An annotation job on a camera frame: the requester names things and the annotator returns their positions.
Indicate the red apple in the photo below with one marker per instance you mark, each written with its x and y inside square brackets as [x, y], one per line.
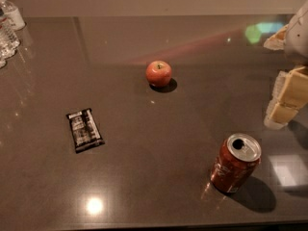
[158, 74]

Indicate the clear bottle white label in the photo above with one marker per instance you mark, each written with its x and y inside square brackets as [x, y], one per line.
[13, 14]

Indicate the black snack bar wrapper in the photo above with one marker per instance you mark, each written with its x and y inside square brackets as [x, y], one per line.
[84, 130]

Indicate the clear ribbed water bottle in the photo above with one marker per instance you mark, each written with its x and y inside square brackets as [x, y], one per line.
[8, 38]

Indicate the red coke can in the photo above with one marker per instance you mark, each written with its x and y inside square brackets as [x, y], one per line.
[238, 157]

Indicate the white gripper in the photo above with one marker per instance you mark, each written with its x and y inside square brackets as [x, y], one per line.
[298, 38]

